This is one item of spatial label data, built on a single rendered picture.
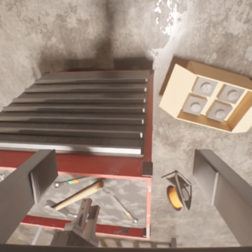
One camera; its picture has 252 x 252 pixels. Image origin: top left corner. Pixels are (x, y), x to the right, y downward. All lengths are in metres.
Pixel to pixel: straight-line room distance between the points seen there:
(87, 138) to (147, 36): 0.84
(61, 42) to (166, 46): 0.71
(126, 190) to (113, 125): 0.24
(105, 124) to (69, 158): 0.19
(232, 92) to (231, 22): 0.41
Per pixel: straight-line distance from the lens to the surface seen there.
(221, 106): 1.36
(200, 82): 1.24
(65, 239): 0.47
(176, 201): 1.99
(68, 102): 0.89
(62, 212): 0.89
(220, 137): 1.78
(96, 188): 0.65
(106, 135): 0.64
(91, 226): 0.55
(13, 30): 1.59
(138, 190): 0.67
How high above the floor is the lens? 1.25
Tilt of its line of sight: 50 degrees down
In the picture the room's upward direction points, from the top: 168 degrees counter-clockwise
